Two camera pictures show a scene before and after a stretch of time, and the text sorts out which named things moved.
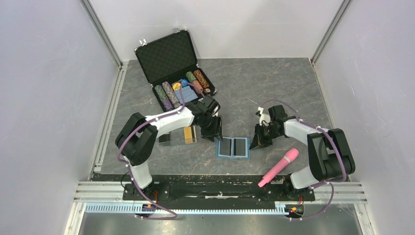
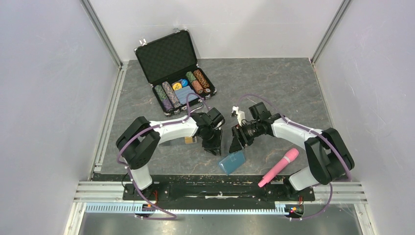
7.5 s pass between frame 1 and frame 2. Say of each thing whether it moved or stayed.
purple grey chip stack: stayed
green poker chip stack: stayed
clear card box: stayed
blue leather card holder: moved
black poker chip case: stayed
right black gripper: moved
